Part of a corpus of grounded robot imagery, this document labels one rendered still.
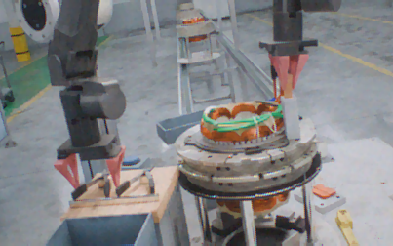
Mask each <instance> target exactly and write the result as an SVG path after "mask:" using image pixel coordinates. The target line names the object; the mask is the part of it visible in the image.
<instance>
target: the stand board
mask: <svg viewBox="0 0 393 246"><path fill-rule="evenodd" d="M142 171H143V169H136V170H130V171H121V172H120V182H119V185H120V184H122V183H123V182H124V181H125V180H130V179H132V178H134V177H135V176H137V175H138V174H139V173H141V172H142ZM149 173H150V174H151V175H153V181H154V183H155V193H153V194H157V193H158V194H159V197H160V201H153V202H145V203H128V204H119V205H114V204H113V205H102V206H94V207H77V208H70V207H68V209H67V210H66V212H64V213H63V215H62V216H61V217H60V218H59V220H60V222H62V221H63V219H64V218H77V217H87V216H104V215H114V214H132V213H140V212H152V216H153V222H154V223H160V221H161V220H162V216H163V215H164V212H165V210H166V208H167V205H168V203H169V200H170V199H171V195H172V194H173V190H174V188H175V185H176V183H177V180H178V178H179V168H178V166H173V167H158V168H153V169H152V170H151V172H149ZM108 178H111V175H110V176H109V177H108ZM111 182H112V185H113V187H112V188H111V192H110V195H109V197H115V196H117V194H116V192H115V184H114V183H113V180H112V178H111ZM141 194H151V192H150V188H149V184H139V181H136V182H134V183H133V184H130V188H129V189H128V190H126V192H124V194H122V195H121V196H133V195H141ZM100 198H107V197H105V196H104V188H98V183H96V184H94V185H93V186H90V188H88V191H87V192H85V193H84V194H82V195H81V196H80V197H79V198H78V199H76V200H83V199H100Z"/></svg>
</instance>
